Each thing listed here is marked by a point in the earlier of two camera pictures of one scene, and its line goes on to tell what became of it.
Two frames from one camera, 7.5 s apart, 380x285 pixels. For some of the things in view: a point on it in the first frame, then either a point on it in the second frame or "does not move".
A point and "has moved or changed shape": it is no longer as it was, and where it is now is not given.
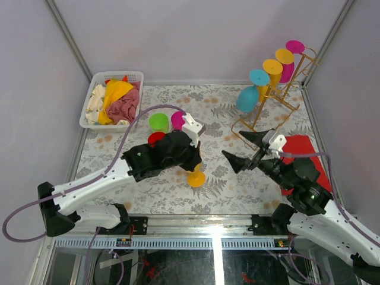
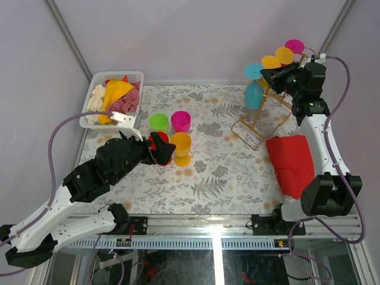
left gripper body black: [187, 160] -> [147, 158]
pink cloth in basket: [126, 107] does not move
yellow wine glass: [197, 178] has moved or changed shape
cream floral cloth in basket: [95, 104] does not move
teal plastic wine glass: [247, 97] has moved or changed shape
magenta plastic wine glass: [177, 120] does not move
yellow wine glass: [284, 56] does not move
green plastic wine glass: [159, 122] does not move
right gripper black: [238, 163] -> [276, 76]
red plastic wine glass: [154, 136] does not move
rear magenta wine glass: [295, 47] does not move
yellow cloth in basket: [114, 91] does not move
